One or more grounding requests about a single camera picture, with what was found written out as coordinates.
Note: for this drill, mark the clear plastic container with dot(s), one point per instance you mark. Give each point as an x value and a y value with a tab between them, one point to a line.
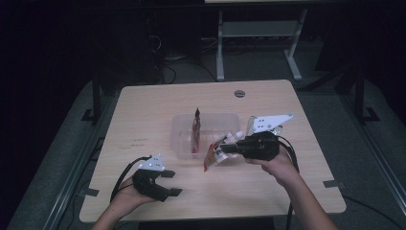
217	127

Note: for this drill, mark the black metal stand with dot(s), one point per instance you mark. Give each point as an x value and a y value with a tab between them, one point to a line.
360	96
96	99

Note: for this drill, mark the grey tape strip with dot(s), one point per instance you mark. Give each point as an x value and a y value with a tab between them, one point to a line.
333	184
89	192

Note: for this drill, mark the white metal desk frame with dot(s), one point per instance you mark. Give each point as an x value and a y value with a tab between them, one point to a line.
258	28

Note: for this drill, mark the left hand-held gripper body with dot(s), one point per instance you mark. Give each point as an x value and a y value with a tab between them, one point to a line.
150	185

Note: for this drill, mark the person's right hand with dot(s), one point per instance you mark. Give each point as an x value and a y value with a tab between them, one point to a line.
281	169

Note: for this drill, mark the orange snack packet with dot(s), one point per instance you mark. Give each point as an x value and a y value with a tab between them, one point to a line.
217	155

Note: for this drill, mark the person's left hand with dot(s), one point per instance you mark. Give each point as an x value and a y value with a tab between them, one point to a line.
127	201

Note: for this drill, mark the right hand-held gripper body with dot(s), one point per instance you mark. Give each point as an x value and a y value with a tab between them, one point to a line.
261	147

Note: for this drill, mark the red snack packet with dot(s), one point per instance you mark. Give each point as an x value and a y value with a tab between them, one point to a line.
196	134

